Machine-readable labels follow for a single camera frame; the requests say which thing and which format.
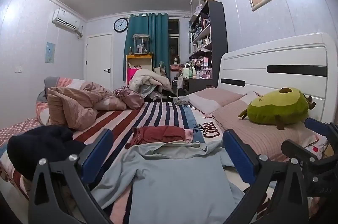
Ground shiny pink bag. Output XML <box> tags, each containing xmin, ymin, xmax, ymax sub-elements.
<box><xmin>113</xmin><ymin>86</ymin><xmax>144</xmax><ymax>110</ymax></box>

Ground round wall clock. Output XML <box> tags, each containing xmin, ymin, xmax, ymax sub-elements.
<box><xmin>113</xmin><ymin>18</ymin><xmax>129</xmax><ymax>33</ymax></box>

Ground small pink garment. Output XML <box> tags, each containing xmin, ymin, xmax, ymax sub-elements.
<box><xmin>184</xmin><ymin>129</ymin><xmax>194</xmax><ymax>143</ymax></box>

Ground white bed headboard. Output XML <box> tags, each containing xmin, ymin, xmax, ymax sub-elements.
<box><xmin>218</xmin><ymin>33</ymin><xmax>337</xmax><ymax>123</ymax></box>

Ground pink brown crumpled duvet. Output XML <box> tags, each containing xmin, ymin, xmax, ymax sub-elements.
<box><xmin>35</xmin><ymin>77</ymin><xmax>127</xmax><ymax>131</ymax></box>

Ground pink ribbed pillow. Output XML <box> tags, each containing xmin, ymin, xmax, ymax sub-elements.
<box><xmin>212</xmin><ymin>92</ymin><xmax>327</xmax><ymax>162</ymax></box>

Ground green avocado plush toy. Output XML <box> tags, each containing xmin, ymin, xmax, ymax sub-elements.
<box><xmin>238</xmin><ymin>87</ymin><xmax>316</xmax><ymax>130</ymax></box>

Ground black knit garment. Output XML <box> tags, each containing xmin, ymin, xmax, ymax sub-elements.
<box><xmin>7</xmin><ymin>125</ymin><xmax>86</xmax><ymax>181</ymax></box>

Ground light blue sweatshirt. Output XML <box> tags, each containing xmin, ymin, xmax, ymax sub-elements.
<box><xmin>91</xmin><ymin>141</ymin><xmax>244</xmax><ymax>223</ymax></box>

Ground yellow top shelf unit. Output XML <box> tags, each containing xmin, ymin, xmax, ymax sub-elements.
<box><xmin>125</xmin><ymin>54</ymin><xmax>153</xmax><ymax>85</ymax></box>

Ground teal curtain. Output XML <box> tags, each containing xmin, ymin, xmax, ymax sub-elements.
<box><xmin>122</xmin><ymin>13</ymin><xmax>170</xmax><ymax>81</ymax></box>

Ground blue wall poster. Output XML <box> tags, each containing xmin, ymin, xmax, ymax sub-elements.
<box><xmin>45</xmin><ymin>42</ymin><xmax>56</xmax><ymax>64</ymax></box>

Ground white air conditioner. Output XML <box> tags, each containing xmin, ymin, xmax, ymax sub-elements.
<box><xmin>52</xmin><ymin>8</ymin><xmax>83</xmax><ymax>37</ymax></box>

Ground far pink pillow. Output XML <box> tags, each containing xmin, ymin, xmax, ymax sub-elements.
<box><xmin>186</xmin><ymin>88</ymin><xmax>244</xmax><ymax>116</ymax></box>

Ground white door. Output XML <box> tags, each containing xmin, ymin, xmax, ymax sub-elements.
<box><xmin>86</xmin><ymin>34</ymin><xmax>113</xmax><ymax>90</ymax></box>

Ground glass display case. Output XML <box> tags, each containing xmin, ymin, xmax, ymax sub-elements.
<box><xmin>132</xmin><ymin>34</ymin><xmax>150</xmax><ymax>55</ymax></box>

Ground black bookshelf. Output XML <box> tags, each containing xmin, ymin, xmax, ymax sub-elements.
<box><xmin>183</xmin><ymin>1</ymin><xmax>228</xmax><ymax>94</ymax></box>

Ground dark red garment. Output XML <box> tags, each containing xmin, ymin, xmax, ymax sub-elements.
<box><xmin>125</xmin><ymin>125</ymin><xmax>186</xmax><ymax>149</ymax></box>

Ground cream clothes pile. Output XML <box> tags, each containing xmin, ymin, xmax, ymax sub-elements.
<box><xmin>128</xmin><ymin>69</ymin><xmax>171</xmax><ymax>98</ymax></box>

